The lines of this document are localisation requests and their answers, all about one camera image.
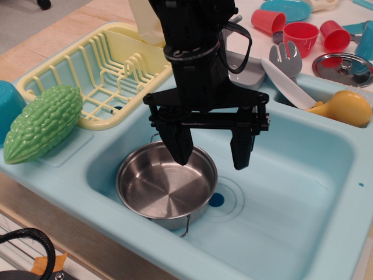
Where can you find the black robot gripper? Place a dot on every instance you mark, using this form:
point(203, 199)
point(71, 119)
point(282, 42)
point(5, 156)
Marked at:
point(205, 97)

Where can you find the small stainless steel pot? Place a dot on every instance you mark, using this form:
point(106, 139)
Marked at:
point(151, 184)

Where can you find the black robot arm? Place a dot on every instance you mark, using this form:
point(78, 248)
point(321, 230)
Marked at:
point(191, 24)

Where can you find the light blue toy sink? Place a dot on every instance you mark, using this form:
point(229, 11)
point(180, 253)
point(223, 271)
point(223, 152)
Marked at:
point(302, 209)

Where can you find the pale yellow drying rack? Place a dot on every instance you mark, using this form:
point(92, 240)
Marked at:
point(113, 68)

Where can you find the stainless steel pot lid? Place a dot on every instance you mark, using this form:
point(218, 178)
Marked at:
point(344, 68)

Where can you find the grey toy faucet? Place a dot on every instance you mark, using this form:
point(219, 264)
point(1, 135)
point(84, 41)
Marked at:
point(251, 77)

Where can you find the white plastic knife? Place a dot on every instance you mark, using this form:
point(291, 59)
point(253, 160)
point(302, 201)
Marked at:
point(290, 90)

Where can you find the grey plastic fork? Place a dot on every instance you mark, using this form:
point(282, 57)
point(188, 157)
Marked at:
point(287, 58)

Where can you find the small grey cap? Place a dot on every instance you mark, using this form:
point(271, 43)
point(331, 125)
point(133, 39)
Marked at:
point(277, 37)

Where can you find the cream plastic jug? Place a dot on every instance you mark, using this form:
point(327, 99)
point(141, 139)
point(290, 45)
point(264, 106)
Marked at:
point(148, 24)

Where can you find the red plastic cup lying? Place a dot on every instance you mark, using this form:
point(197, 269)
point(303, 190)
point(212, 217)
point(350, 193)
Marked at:
point(268, 21)

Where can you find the red plastic cup upright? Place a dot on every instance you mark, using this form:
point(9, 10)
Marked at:
point(303, 35)

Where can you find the yellow dish brush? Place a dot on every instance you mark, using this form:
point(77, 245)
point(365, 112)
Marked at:
point(352, 106)

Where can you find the blue plastic plate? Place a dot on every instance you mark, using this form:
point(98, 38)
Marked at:
point(295, 11)

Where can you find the red plastic cup right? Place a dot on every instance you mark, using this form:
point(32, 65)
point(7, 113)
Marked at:
point(334, 37)

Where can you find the green toy bitter melon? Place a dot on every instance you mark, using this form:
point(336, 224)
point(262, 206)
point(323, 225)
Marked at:
point(43, 124)

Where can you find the cream plastic toy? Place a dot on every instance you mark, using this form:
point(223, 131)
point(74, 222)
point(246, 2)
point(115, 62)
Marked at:
point(319, 5)

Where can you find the blue plastic cup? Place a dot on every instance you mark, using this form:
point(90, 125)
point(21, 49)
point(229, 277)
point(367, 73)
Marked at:
point(365, 46)

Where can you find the blue plastic utensil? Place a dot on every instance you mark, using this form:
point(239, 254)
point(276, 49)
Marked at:
point(357, 28)

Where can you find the blue plastic bowl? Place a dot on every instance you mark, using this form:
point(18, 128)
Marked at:
point(12, 105)

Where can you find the black chair caster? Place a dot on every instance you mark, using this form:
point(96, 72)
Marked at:
point(44, 4)

